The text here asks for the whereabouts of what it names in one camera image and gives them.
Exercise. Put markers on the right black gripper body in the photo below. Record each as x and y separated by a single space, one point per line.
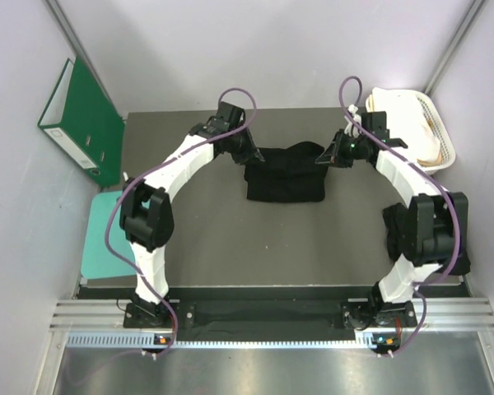
346 150

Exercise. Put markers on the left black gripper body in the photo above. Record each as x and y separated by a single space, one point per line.
240 146

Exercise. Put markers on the black t-shirt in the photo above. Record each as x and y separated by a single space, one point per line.
287 175
413 234

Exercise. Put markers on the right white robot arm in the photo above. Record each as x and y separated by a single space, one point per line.
415 187

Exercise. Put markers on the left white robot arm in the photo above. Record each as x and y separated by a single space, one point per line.
146 215

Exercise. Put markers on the white t-shirt in basket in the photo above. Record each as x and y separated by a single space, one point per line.
404 113

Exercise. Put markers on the folded black t-shirt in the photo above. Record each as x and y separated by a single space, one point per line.
413 234

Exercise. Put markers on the white plastic basket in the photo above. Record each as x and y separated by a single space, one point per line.
434 120

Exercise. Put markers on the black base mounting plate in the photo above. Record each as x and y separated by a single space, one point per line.
256 315

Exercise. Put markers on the teal cutting board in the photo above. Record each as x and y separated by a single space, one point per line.
97 261

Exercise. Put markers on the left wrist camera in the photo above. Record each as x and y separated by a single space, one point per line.
231 114

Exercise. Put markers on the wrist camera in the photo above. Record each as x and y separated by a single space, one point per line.
376 123
231 114

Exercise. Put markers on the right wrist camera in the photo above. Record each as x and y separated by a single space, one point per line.
376 123

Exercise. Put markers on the green ring binder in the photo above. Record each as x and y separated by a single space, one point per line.
83 122

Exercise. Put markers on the aluminium frame rail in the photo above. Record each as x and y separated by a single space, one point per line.
439 315

